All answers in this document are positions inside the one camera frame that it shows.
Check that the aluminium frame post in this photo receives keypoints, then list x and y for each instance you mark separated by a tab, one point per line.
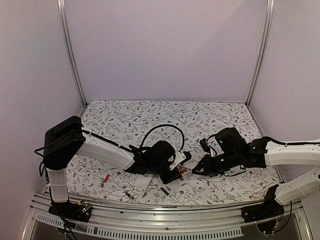
270	5
62	12

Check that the white remote with QR label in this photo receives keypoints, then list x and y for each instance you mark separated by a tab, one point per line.
182	177

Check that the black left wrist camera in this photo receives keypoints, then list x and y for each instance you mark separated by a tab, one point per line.
187	156

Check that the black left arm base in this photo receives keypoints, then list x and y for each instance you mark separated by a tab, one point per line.
79	211

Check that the aluminium front rail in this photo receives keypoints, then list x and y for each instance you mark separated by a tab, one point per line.
116	220

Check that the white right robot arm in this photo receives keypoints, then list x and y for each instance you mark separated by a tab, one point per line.
261	153

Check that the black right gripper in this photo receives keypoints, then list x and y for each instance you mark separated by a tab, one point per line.
205	162

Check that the red battery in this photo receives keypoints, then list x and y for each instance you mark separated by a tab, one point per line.
106	178

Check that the blue battery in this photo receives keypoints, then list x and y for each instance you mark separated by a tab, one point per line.
164	191

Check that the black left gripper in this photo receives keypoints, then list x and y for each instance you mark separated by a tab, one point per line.
174	176

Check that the white remote with logo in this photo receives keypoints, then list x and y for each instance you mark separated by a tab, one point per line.
141	184

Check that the red batteries in QR remote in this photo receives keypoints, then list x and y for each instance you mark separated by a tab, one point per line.
182	171

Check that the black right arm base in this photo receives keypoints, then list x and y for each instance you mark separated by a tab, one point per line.
269	208

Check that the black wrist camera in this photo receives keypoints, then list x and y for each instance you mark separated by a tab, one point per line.
204	146
187	156

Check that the aluminium back right frame post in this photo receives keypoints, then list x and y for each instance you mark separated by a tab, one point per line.
270	5

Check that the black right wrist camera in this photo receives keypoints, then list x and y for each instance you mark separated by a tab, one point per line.
204	146

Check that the aluminium back left frame post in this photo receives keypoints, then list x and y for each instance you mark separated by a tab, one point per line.
62	12

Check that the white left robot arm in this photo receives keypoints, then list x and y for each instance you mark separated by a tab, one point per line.
69	138

